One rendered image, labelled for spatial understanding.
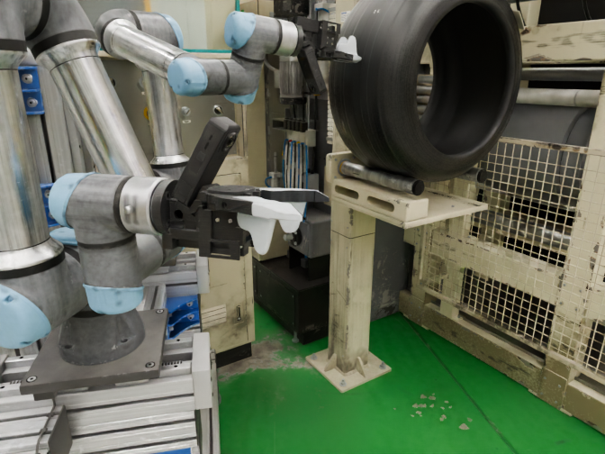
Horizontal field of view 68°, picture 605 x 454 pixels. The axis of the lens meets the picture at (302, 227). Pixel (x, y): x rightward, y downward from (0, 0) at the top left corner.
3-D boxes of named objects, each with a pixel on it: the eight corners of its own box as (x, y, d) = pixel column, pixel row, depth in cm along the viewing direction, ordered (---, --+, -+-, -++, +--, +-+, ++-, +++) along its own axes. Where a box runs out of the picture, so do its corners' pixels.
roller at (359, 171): (338, 175, 153) (338, 162, 151) (349, 171, 155) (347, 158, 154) (413, 197, 125) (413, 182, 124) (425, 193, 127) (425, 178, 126)
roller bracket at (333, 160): (325, 181, 154) (325, 153, 151) (409, 168, 174) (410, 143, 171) (330, 184, 151) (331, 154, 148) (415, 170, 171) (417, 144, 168)
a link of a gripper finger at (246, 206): (275, 215, 50) (234, 204, 56) (276, 199, 49) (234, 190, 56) (239, 219, 47) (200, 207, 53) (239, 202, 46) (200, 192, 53)
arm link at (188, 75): (73, 0, 112) (190, 53, 87) (114, 4, 119) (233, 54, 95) (75, 49, 117) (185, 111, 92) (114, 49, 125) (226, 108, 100)
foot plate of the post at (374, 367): (304, 358, 200) (305, 351, 198) (352, 340, 213) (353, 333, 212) (341, 393, 178) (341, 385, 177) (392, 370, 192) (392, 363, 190)
